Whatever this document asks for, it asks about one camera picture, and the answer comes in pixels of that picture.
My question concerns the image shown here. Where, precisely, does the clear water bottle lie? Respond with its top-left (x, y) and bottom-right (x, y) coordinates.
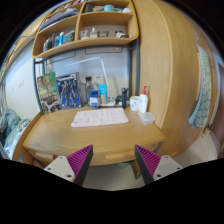
top-left (85, 76), bottom-right (94, 105)

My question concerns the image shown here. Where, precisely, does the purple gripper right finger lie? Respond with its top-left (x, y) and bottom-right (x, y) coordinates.
top-left (134, 144), bottom-right (184, 185)

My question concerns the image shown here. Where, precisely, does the clear plastic container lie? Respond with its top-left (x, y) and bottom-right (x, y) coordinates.
top-left (140, 112), bottom-right (156, 125)

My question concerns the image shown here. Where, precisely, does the green Groot Lego box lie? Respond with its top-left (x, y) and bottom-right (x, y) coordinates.
top-left (37, 72), bottom-right (61, 114)

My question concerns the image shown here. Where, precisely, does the wooden wardrobe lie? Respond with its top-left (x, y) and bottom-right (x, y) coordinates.
top-left (133, 0), bottom-right (217, 156)

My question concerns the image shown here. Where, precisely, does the green bedding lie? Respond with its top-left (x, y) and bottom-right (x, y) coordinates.
top-left (0, 108), bottom-right (30, 158)

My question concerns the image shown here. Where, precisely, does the black tumbler bottle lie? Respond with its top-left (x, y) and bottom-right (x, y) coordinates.
top-left (121, 87), bottom-right (128, 109)

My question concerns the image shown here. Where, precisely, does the light blue box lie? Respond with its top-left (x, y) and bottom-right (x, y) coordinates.
top-left (99, 84), bottom-right (107, 104)

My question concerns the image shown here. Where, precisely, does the white desk lamp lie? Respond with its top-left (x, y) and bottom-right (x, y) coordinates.
top-left (93, 57), bottom-right (115, 107)

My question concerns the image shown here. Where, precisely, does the white mug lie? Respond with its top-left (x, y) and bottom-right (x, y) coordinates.
top-left (130, 96), bottom-right (140, 111)

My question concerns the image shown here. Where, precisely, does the blue robot model box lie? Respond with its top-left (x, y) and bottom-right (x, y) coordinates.
top-left (56, 72), bottom-right (82, 109)

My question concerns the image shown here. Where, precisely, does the wooden desk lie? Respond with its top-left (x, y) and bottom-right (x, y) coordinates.
top-left (12, 107), bottom-right (165, 166)

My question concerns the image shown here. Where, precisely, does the white pump bottle red top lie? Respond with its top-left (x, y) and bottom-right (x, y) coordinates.
top-left (138, 86), bottom-right (148, 114)

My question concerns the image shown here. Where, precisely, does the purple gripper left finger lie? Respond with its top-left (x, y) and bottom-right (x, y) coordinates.
top-left (43, 144), bottom-right (94, 187)

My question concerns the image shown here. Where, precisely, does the green patterned hanging towel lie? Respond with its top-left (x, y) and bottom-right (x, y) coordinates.
top-left (188, 40), bottom-right (212, 128)

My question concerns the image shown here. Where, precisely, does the wooden wall shelf unit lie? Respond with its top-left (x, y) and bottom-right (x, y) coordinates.
top-left (32, 0), bottom-right (139, 58)

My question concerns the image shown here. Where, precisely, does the white folded towel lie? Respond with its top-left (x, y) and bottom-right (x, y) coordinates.
top-left (71, 108), bottom-right (129, 128)

